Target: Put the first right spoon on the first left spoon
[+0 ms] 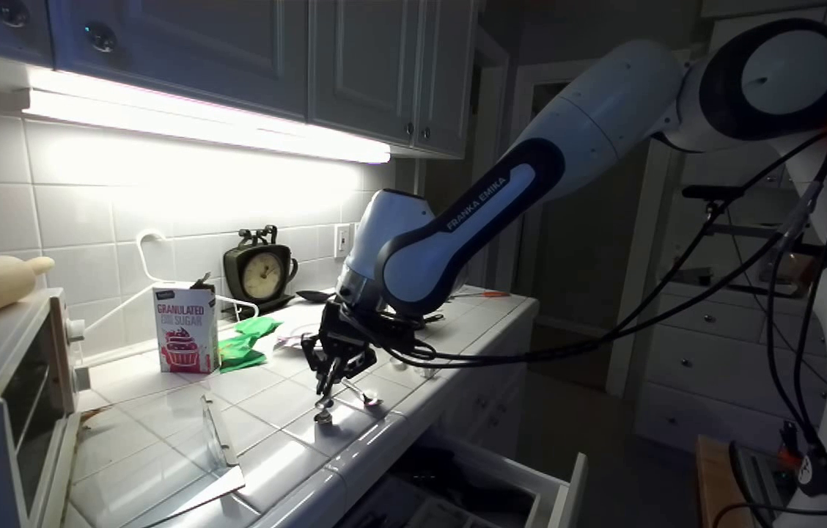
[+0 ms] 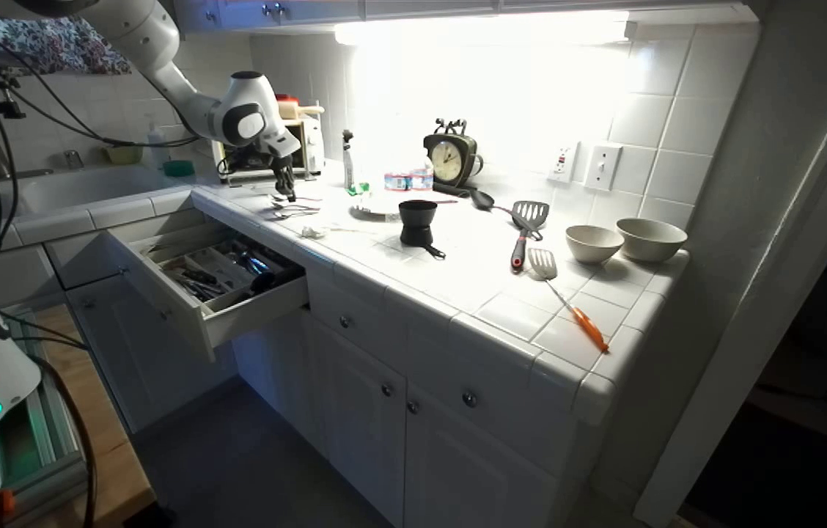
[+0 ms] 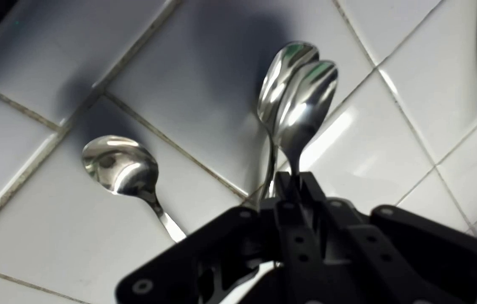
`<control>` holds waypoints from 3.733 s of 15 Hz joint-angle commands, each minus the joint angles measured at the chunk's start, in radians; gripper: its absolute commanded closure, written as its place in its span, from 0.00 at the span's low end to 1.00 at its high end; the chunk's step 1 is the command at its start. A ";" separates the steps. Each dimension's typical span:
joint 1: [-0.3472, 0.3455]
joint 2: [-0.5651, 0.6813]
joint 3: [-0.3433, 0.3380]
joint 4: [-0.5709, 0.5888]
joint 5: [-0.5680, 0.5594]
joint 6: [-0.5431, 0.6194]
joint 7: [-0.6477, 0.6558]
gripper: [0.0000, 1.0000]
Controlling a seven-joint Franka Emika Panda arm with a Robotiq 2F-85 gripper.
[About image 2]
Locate floral patterned curtain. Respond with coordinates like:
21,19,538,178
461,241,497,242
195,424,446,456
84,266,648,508
0,9,131,78

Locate white tiled background counter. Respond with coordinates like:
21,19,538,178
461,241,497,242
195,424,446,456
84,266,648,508
0,157,201,248

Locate white plate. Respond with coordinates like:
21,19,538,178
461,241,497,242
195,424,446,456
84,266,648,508
346,186,406,220

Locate orange handled metal skimmer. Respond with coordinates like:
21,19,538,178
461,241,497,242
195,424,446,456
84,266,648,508
525,242,613,357

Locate large white bowl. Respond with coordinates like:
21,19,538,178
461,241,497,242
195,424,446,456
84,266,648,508
613,213,689,263

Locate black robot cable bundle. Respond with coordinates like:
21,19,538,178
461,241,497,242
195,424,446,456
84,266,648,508
0,56,100,528

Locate under cabinet light strip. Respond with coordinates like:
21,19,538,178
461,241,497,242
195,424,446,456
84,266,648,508
329,5,632,50

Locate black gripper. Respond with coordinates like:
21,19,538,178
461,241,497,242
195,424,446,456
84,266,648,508
267,144,302,206

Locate white upper cabinets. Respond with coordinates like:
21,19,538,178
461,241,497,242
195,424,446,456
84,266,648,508
166,0,758,25

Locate white toaster oven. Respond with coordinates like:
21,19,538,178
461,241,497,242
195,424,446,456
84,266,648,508
219,93,332,186

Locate white lower cabinets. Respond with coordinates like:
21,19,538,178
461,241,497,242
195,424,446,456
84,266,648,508
43,228,613,528

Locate black alarm clock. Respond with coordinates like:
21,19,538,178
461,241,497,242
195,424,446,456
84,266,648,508
424,113,486,191

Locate black ladle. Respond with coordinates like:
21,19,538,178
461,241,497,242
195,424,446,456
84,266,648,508
469,186,518,213

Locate white cutlery tray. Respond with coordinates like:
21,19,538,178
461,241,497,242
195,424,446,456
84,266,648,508
159,233,288,304

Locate white wall outlet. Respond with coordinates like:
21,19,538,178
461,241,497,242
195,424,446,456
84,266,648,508
544,141,584,186
584,141,623,195

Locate wooden platform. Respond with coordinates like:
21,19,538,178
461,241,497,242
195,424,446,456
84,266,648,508
0,301,159,528

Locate white open drawer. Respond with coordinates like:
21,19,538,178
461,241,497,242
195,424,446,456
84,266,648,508
104,206,310,362

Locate small white bowl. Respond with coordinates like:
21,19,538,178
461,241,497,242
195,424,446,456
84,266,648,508
562,223,626,263

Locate red handled slotted spatula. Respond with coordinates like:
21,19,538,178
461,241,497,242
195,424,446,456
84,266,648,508
508,195,550,277

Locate white cabinets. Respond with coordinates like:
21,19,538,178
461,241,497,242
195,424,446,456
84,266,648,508
43,228,613,528
166,0,758,25

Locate tall white bottle dark cap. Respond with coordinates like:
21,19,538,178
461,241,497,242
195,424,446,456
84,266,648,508
336,125,361,195

